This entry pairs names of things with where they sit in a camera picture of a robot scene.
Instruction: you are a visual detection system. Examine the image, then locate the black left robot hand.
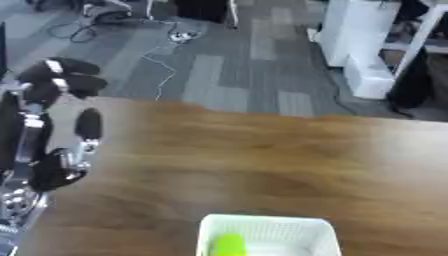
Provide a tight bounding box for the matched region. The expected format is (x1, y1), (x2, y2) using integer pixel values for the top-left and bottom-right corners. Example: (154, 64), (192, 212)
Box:
(0, 57), (111, 193)

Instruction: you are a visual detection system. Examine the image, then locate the black office chair base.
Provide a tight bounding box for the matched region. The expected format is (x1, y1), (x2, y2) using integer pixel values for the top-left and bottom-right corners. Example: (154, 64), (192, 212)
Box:
(80, 0), (137, 26)

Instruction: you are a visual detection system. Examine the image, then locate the white power strip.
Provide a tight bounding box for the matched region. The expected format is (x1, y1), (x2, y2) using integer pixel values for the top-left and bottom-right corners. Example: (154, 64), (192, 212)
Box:
(168, 30), (202, 43)

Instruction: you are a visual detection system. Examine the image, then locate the green toy object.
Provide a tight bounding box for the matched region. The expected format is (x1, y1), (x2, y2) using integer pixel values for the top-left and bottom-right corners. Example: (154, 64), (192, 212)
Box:
(208, 233), (249, 256)

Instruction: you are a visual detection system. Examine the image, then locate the white plastic basket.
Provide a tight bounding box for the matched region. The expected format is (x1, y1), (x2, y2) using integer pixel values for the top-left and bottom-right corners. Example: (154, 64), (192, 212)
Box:
(194, 213), (343, 256)

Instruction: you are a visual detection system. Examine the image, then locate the white cabinet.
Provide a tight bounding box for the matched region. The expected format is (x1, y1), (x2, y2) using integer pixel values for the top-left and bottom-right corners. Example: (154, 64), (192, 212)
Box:
(306, 0), (448, 100)

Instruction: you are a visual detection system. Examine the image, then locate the black cable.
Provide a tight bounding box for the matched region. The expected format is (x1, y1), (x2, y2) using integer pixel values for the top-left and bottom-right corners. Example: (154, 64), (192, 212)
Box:
(45, 18), (102, 44)

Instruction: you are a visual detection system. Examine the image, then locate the white cable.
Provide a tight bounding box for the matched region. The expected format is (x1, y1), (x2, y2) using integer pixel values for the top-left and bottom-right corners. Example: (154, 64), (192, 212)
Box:
(138, 20), (181, 102)

